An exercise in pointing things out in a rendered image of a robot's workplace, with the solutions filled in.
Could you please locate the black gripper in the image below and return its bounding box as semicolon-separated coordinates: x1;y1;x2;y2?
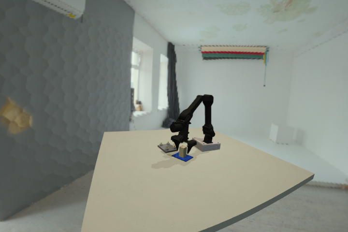
171;131;197;153

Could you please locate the blue square plate with corner holes and tan block handle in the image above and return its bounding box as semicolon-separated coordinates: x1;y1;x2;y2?
172;145;193;162

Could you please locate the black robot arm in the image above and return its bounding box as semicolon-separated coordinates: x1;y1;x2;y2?
170;94;215;144

